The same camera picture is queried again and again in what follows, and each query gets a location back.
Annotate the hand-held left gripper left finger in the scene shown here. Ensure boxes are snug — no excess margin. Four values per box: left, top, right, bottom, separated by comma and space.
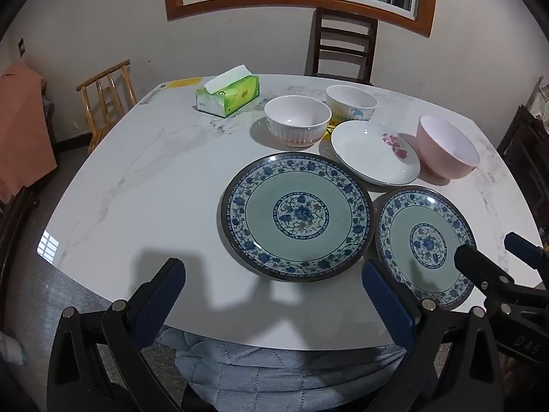
46, 258, 186, 412

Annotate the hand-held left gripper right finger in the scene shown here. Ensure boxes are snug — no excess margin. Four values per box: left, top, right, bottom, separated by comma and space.
361, 261, 504, 412

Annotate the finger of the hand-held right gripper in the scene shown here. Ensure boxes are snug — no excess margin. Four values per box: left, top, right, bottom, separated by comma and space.
504, 232, 549, 271
454, 244, 522, 310

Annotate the small blue patterned plate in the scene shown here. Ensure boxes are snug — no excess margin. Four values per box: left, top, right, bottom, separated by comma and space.
375, 185, 478, 312

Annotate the pink bowl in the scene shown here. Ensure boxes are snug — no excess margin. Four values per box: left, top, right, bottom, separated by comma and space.
417, 115, 480, 182

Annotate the large blue patterned plate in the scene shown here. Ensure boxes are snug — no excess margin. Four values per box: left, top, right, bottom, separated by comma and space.
220, 153, 375, 283

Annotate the white plate with pink flowers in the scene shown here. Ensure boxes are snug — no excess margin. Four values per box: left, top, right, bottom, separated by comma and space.
330, 120, 421, 188

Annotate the white bowl with blue print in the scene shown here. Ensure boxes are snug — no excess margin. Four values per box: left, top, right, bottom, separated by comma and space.
325, 84, 379, 123

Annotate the white ribbed bowl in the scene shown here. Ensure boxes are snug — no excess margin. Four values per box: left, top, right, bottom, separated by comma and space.
263, 95, 332, 150

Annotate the dark wooden chair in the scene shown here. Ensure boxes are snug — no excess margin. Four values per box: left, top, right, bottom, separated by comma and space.
497, 104, 549, 241
304, 7, 379, 87

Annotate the person's blue quilted clothing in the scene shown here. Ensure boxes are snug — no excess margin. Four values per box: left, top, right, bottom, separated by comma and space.
154, 326, 408, 412

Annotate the pink cloth cover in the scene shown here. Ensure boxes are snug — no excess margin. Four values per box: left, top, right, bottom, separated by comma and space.
0, 62, 58, 204

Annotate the green tissue box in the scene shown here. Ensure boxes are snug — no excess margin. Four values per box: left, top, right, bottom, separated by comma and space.
196, 65, 261, 118

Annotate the bamboo chair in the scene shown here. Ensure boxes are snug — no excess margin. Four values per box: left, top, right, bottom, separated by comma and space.
76, 59, 138, 154

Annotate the wooden framed window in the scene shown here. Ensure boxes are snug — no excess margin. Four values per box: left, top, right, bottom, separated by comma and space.
162, 0, 439, 38

